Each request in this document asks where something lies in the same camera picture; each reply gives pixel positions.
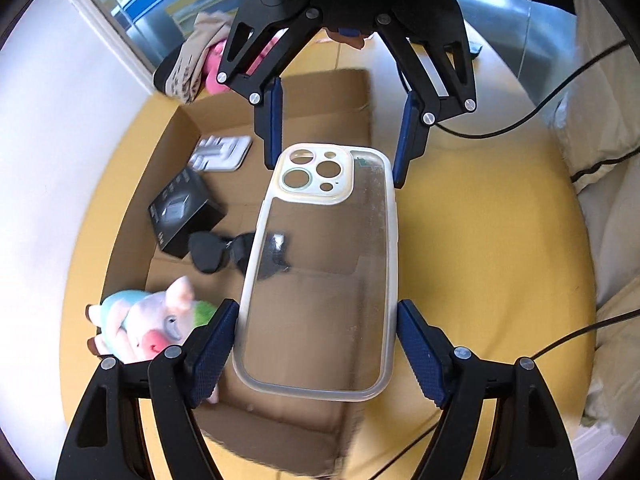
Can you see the black product box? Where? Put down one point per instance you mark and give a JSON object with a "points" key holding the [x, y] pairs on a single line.
{"points": [[185, 206]]}

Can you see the white blister pack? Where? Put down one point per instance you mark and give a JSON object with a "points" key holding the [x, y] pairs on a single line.
{"points": [[220, 153]]}

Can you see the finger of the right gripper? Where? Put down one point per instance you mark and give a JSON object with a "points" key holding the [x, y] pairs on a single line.
{"points": [[260, 70], [432, 52]]}

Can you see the pink plush toy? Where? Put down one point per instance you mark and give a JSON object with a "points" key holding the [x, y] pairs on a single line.
{"points": [[216, 63]]}

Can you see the clear phone case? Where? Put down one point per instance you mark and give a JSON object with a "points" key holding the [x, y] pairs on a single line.
{"points": [[325, 329]]}

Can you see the black sunglasses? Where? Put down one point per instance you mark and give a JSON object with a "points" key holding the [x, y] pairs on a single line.
{"points": [[210, 253]]}

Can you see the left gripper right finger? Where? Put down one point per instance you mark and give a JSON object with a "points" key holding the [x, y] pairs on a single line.
{"points": [[528, 439]]}

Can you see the pig plush toy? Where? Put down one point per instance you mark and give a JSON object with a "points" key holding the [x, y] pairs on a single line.
{"points": [[135, 326]]}

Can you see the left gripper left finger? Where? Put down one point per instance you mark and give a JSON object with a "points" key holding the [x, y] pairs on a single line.
{"points": [[106, 439]]}

